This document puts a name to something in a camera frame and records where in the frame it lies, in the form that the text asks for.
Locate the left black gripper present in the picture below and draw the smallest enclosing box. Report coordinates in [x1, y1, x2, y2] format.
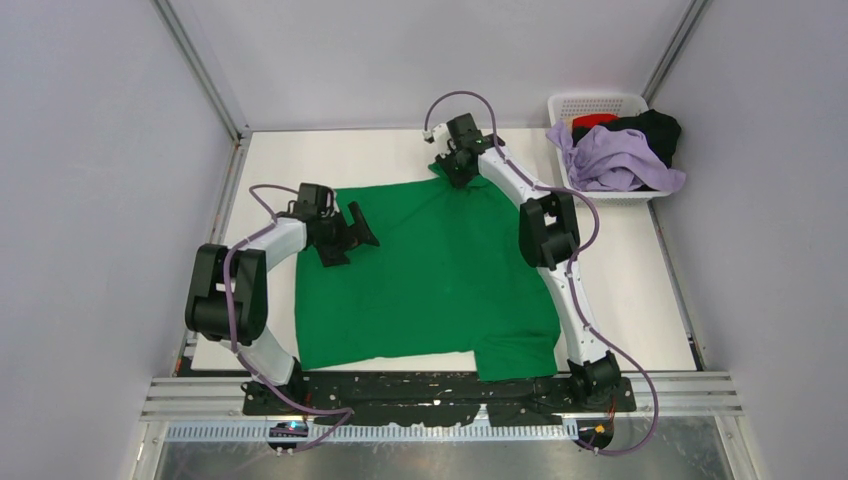
[314, 203, 376, 268]

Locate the green t shirt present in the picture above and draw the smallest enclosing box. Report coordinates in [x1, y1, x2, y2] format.
[294, 168, 561, 382]

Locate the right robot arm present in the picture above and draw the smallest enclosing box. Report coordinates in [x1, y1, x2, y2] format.
[423, 113, 622, 411]

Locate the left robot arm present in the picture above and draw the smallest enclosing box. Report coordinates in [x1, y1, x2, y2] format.
[185, 183, 380, 414]

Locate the white laundry basket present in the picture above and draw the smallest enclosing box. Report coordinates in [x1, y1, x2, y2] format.
[547, 92, 671, 205]

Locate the red t shirt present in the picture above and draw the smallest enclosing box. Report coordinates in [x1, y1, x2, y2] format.
[571, 113, 618, 130]

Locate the lavender t shirt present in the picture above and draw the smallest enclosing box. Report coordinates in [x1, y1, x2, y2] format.
[546, 121, 686, 193]

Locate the black t shirt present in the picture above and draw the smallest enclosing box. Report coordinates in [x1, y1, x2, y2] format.
[571, 109, 682, 168]

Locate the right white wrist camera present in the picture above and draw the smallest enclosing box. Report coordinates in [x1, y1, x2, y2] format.
[422, 122, 451, 147]

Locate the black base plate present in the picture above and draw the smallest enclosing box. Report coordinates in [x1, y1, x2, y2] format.
[241, 371, 636, 427]

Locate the left corner frame post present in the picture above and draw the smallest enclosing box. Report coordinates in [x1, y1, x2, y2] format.
[152, 0, 251, 144]

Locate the corner frame post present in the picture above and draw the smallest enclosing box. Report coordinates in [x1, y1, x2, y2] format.
[641, 0, 712, 105]
[152, 0, 251, 144]

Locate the slotted cable duct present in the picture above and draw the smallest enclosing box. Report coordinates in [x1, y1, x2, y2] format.
[165, 419, 578, 443]

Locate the right corner frame post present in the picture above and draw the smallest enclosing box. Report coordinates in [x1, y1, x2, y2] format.
[641, 0, 712, 105]

